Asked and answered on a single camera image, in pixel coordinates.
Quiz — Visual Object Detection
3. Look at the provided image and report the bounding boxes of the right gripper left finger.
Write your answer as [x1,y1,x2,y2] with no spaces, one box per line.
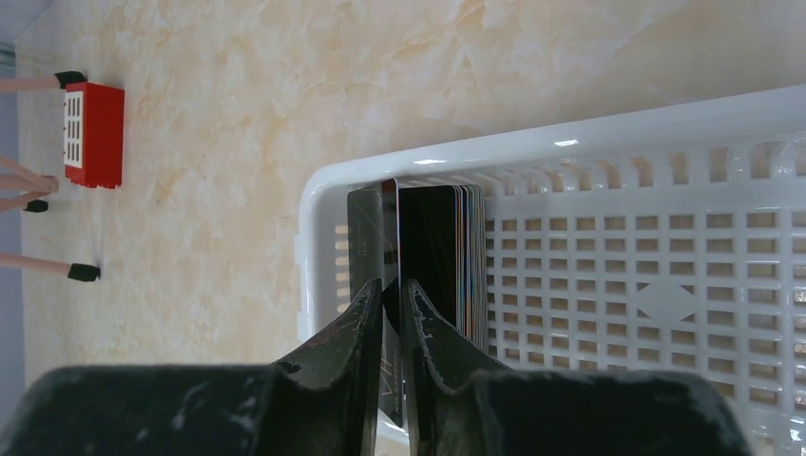
[1,280,383,455]

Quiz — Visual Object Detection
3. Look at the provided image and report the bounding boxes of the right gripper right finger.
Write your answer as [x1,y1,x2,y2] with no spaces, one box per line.
[400,280,752,455]

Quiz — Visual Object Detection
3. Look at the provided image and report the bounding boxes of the black card in basket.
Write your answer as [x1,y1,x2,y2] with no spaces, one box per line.
[398,184,489,351]

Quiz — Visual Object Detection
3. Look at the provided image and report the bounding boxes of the white plastic slotted basket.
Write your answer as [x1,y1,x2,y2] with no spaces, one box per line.
[295,85,805,455]

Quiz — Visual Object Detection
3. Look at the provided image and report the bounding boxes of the red box with white grid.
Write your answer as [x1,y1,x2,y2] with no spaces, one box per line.
[63,82,125,189]

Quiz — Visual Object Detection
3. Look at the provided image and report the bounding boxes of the pink tripod stand legs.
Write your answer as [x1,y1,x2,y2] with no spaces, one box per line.
[1,70,101,282]

